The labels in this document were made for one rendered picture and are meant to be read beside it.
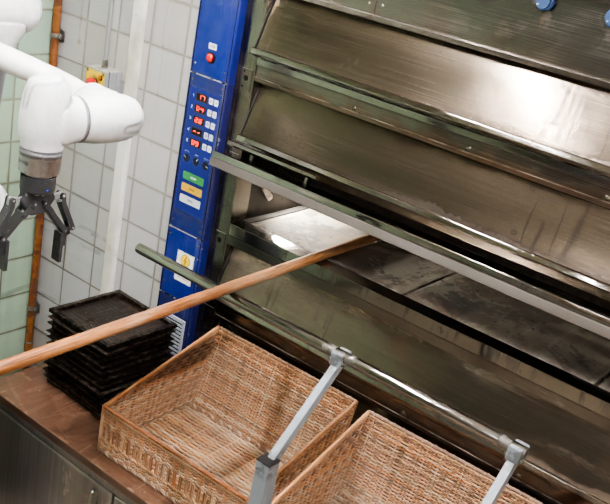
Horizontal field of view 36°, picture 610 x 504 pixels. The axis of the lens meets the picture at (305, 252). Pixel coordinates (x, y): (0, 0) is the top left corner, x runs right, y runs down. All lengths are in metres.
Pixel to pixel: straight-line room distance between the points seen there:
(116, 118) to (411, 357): 1.07
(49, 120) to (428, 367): 1.22
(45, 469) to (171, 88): 1.23
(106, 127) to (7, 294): 1.68
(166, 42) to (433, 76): 0.96
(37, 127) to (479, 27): 1.08
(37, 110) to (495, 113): 1.08
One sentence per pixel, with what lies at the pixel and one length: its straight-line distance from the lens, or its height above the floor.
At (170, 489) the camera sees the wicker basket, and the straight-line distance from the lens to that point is 2.64.
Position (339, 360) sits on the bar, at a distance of 2.24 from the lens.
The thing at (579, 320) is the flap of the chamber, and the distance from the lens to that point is 2.18.
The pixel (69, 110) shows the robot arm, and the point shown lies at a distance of 2.01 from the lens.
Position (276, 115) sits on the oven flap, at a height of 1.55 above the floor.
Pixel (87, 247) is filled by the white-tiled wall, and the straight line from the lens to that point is 3.42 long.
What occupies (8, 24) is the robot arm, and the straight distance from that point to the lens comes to 2.51.
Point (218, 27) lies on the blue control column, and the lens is 2.81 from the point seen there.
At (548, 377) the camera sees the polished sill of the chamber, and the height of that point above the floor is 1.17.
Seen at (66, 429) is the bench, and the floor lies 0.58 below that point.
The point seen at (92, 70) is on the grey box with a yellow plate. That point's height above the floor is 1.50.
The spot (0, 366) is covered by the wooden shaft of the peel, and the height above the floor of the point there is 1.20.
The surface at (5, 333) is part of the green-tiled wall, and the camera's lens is 3.74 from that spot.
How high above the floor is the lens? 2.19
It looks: 21 degrees down
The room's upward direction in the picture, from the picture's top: 11 degrees clockwise
